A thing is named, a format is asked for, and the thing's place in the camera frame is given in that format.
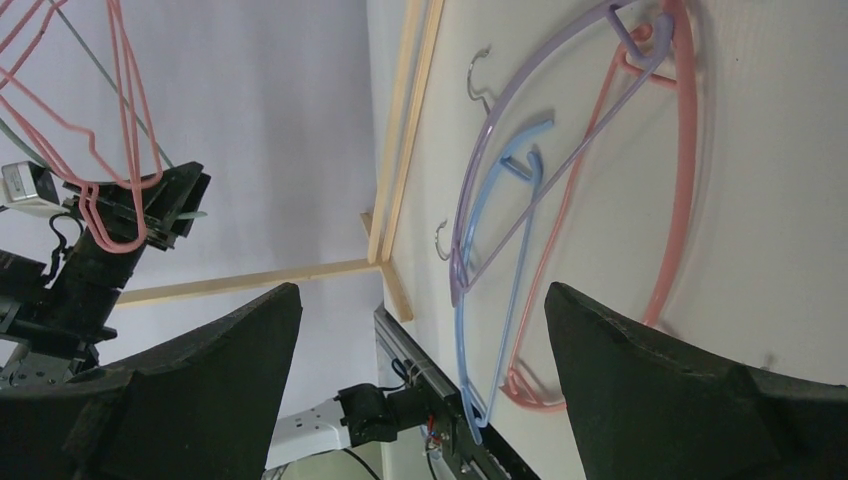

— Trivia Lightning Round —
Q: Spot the purple plastic hanger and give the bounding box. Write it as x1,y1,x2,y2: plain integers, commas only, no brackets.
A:
449,0,677,307

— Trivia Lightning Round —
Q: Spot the green plastic hanger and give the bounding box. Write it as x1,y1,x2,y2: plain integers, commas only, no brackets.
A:
0,0,208,223

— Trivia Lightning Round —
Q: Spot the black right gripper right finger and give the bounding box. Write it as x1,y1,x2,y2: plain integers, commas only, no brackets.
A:
544,282,847,479

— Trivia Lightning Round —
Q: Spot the pink notched hanger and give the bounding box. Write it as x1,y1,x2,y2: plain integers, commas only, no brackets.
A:
0,0,150,254

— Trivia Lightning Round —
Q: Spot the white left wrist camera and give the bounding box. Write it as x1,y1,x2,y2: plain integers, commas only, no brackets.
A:
1,161,68,218

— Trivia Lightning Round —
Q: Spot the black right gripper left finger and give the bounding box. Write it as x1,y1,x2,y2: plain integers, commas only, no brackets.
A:
1,283,302,479

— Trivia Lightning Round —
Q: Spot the pink curved plastic hanger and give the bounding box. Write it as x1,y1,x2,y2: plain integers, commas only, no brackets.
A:
501,1,698,413

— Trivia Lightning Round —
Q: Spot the wooden clothes rack frame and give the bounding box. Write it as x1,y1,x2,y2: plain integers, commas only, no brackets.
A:
117,1,445,322

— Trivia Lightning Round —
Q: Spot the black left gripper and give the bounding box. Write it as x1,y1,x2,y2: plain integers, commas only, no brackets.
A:
1,162,211,371

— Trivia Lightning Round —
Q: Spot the blue plastic hanger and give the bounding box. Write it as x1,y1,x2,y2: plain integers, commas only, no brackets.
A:
449,118,555,444

